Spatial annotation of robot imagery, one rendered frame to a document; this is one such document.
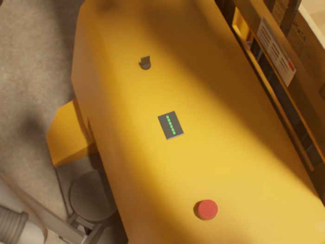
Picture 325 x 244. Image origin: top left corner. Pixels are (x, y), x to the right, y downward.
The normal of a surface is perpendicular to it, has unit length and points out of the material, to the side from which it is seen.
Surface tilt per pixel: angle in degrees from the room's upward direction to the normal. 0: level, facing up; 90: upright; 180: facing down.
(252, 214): 0
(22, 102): 0
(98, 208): 0
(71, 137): 22
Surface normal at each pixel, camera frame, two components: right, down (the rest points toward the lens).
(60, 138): -0.37, -0.26
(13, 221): 0.52, -0.56
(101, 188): -0.02, -0.41
